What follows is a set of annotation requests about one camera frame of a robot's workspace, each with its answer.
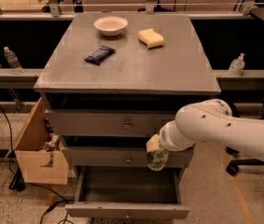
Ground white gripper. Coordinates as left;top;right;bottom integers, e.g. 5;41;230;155
146;121;195;152

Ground green soda can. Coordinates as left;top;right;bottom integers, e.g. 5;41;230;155
146;149;169;172

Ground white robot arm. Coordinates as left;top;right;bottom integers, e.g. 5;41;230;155
146;99;264;161

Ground grey bottom drawer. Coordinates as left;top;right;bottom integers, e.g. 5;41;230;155
65;167;189;219

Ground grey drawer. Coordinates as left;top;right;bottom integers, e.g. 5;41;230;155
65;167;189;219
63;147;193;168
46;109;175;138

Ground grey drawer cabinet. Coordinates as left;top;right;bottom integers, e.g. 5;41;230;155
34;12;222;170

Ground grey middle drawer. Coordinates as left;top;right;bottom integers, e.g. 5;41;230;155
63;147;193;168

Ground grey top drawer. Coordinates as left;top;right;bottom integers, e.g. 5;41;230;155
46;109;175;138

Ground black office chair base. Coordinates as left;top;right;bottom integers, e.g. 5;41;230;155
226;147;264;176

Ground dark blue snack packet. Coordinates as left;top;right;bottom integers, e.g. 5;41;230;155
85;46;116;65

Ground yellow sponge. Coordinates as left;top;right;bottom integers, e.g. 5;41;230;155
138;28;164;49

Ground wooden box with clutter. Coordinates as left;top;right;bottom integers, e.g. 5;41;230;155
14;99;69;185

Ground white bowl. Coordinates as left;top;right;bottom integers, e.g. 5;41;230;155
94;16;128;36

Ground clear water bottle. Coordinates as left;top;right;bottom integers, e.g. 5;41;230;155
4;47;23;75

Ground black floor cable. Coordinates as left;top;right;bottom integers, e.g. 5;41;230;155
0;87;76;224

